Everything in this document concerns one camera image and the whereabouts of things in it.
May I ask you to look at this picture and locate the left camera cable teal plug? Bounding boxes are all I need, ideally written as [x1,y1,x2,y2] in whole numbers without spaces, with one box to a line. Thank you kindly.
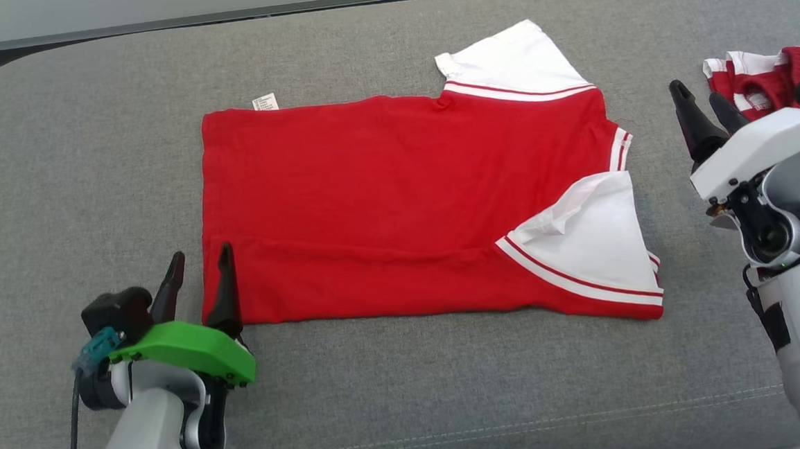
[61,325,131,449]

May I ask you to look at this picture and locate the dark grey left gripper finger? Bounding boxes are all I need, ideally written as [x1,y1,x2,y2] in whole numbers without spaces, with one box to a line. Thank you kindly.
[198,241,245,340]
[146,250,190,326]

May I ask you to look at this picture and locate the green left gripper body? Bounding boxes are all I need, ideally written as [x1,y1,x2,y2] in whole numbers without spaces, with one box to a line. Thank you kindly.
[106,315,259,396]

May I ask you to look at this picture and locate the red basketball jersey white trim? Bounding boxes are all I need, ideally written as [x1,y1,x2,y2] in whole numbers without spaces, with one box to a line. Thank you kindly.
[701,46,800,182]

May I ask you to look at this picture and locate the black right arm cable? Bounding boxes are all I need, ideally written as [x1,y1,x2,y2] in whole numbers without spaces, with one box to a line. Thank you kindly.
[743,263,792,355]

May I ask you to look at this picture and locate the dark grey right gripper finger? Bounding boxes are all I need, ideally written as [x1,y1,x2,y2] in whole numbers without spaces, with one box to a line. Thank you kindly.
[708,90,754,139]
[669,76,731,168]

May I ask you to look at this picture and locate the grey fabric sofa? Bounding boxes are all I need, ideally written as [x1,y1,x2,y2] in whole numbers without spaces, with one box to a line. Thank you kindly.
[0,0,800,449]

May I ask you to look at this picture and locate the red t-shirt white sleeves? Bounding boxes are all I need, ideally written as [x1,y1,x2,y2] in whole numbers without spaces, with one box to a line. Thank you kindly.
[185,12,667,348]

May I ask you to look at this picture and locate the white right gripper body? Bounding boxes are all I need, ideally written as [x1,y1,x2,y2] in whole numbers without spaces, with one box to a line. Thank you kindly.
[686,106,800,202]

